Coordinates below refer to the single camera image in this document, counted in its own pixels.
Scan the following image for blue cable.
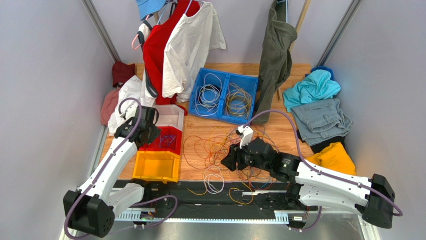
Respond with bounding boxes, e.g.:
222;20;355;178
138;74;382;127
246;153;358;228
158;133;179;151

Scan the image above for white cable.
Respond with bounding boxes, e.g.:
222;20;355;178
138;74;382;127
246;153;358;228
193;73;225;118

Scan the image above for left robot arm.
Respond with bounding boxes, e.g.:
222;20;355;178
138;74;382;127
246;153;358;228
63;106;161;240

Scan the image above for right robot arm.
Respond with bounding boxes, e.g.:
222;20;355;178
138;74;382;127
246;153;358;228
220;138;397;229

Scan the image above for red storage bin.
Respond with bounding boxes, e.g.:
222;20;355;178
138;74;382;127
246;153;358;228
138;126;183;156

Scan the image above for white storage bin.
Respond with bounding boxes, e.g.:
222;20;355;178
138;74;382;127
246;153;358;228
155;105;185;132

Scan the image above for yellow storage bin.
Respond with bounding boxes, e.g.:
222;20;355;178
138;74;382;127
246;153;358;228
132;151;181;184

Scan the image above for white cloth on floor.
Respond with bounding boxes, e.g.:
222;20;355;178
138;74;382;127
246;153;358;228
107;72;156;136

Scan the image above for blue divided bin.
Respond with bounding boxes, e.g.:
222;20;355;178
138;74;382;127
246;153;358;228
188;68;259;125

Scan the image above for maroon cloth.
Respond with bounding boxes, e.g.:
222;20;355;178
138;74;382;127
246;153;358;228
111;61;136;88

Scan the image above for light blue jeans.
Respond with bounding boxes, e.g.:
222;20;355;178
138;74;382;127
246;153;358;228
291;98;353;147

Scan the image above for yellow cloth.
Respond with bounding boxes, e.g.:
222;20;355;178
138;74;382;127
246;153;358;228
305;142;357;176

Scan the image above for teal cloth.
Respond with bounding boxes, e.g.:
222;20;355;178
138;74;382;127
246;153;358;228
283;70;341;112

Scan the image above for red t-shirt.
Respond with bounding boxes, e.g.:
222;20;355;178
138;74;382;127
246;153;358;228
143;0;201;105

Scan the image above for olive green garment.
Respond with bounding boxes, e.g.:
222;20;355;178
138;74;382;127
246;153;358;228
254;0;298;115

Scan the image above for white t-shirt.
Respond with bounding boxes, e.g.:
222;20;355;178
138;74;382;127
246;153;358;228
161;1;227;103

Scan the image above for dark blue cloth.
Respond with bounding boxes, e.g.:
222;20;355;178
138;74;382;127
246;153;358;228
305;66;335;81

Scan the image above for blue hat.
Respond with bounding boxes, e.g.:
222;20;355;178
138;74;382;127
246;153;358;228
135;0;170;21

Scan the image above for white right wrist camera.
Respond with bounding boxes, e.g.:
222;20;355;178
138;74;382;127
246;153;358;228
236;125;254;149

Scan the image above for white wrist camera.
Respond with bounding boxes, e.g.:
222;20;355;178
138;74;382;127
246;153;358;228
236;125;254;149
120;105;139;121

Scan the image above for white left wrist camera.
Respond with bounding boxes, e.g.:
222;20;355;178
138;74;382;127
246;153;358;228
120;105;139;121

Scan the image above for orange cable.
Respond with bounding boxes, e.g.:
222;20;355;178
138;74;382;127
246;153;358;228
182;128;284;192

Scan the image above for pink cable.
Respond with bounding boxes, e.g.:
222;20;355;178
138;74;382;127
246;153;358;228
202;128;284;191

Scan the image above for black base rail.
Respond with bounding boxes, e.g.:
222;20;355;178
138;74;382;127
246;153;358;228
69;179;374;225

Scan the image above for purple right arm hose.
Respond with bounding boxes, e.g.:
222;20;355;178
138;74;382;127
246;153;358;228
242;109;404;233

